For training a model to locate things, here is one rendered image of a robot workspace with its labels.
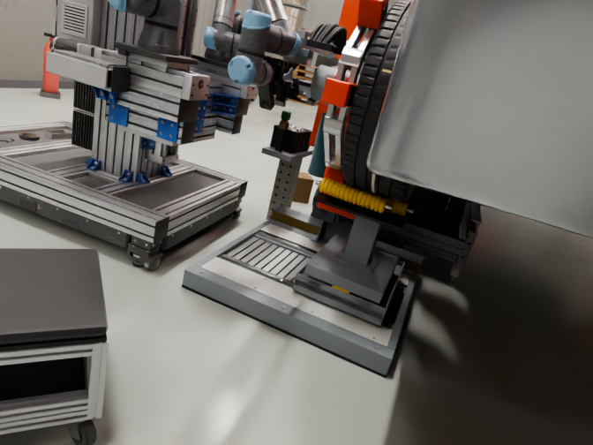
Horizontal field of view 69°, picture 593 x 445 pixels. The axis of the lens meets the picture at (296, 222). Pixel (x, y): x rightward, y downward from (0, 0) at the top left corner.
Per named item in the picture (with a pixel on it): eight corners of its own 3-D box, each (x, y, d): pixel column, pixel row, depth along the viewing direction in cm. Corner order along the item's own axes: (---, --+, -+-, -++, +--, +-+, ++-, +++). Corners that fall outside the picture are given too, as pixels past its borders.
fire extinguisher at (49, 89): (50, 93, 441) (52, 33, 421) (70, 99, 436) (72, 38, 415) (29, 93, 418) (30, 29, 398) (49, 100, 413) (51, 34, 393)
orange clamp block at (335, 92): (351, 108, 134) (343, 108, 126) (327, 101, 136) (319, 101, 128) (357, 85, 131) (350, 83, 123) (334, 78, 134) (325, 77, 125)
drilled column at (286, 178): (281, 224, 254) (297, 155, 239) (266, 219, 256) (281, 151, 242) (287, 220, 263) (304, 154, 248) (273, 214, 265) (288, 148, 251)
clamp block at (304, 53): (306, 65, 143) (310, 49, 141) (281, 59, 146) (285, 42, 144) (311, 66, 148) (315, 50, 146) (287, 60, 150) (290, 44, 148)
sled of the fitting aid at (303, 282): (379, 328, 158) (387, 306, 155) (291, 291, 168) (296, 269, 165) (399, 278, 203) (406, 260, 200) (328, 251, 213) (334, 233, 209)
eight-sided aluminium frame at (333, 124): (327, 178, 142) (377, -1, 123) (310, 172, 144) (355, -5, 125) (364, 158, 191) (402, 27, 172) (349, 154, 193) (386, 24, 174)
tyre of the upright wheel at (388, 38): (392, 235, 141) (463, 16, 106) (326, 212, 147) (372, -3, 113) (424, 169, 194) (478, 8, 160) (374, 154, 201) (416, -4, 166)
